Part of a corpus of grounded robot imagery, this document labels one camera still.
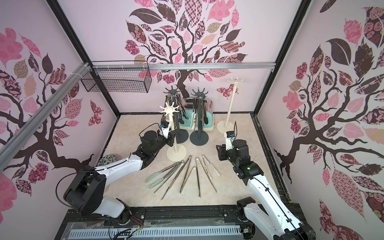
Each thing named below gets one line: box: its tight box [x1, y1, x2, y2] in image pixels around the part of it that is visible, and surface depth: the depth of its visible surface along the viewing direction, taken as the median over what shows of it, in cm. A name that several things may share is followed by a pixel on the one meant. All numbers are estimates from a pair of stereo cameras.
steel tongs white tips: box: [190, 97, 198, 130], surface depth 83 cm
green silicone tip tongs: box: [145, 160, 185, 189], surface depth 89 cm
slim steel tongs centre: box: [179, 155, 192, 194], surface depth 88 cm
